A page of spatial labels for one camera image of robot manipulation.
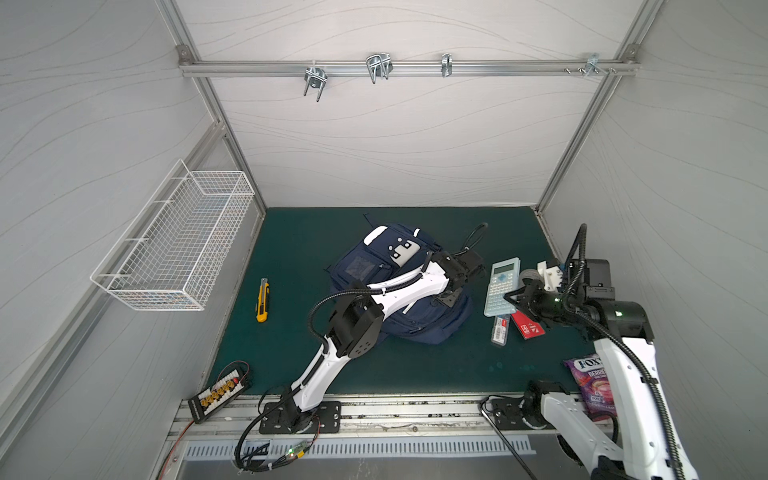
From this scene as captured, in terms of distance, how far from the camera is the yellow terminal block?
0.75m

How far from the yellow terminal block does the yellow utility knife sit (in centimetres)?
14

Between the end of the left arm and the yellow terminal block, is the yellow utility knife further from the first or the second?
the end of the left arm

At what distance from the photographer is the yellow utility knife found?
0.92 meters

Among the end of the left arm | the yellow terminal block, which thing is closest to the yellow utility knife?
the yellow terminal block
